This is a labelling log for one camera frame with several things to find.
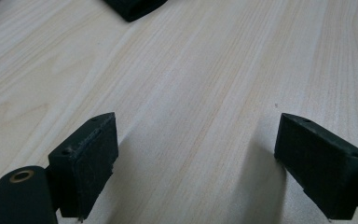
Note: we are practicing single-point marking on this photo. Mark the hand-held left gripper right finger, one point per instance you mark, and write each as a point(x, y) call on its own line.
point(323, 168)

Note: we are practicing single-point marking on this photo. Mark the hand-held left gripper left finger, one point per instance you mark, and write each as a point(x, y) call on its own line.
point(84, 168)

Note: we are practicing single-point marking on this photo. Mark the black garment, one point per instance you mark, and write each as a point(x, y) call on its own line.
point(133, 7)

